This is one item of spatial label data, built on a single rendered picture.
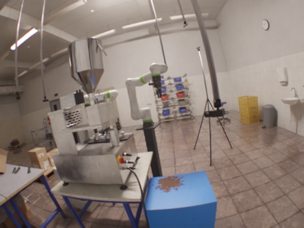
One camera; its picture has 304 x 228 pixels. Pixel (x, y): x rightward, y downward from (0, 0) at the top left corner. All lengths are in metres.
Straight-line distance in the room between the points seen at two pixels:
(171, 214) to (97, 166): 0.60
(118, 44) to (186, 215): 7.02
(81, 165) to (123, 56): 6.30
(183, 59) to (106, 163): 6.14
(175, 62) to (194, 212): 6.16
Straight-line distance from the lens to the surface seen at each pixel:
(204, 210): 1.08
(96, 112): 0.84
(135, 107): 1.76
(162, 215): 1.08
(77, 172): 1.15
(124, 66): 6.90
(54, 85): 9.16
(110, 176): 1.01
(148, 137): 1.94
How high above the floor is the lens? 1.34
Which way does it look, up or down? 8 degrees down
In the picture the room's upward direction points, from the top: 10 degrees counter-clockwise
